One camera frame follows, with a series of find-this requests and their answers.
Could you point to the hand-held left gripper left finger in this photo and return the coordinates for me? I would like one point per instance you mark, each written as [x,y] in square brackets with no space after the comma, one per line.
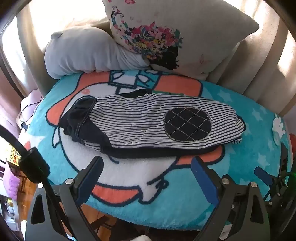
[89,183]

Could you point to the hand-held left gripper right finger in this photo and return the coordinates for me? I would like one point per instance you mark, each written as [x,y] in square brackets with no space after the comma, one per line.
[203,180]

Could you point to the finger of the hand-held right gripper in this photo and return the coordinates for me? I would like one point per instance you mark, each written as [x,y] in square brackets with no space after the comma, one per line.
[285,160]
[262,175]

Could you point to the cartoon printed blue blanket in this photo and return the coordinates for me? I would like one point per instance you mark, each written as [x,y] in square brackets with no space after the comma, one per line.
[242,162]

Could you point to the small black box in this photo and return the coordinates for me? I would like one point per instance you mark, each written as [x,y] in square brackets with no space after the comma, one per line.
[34,164]

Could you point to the wooden stool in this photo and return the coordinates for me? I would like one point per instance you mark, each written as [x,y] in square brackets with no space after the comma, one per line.
[22,183]

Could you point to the purple plush cushion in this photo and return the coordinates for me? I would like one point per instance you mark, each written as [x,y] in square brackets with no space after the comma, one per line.
[11,186]

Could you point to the grey plush pillow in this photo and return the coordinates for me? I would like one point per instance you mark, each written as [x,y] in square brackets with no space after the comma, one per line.
[85,51]

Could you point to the floral print cream pillow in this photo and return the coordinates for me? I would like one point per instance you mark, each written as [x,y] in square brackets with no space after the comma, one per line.
[196,30]

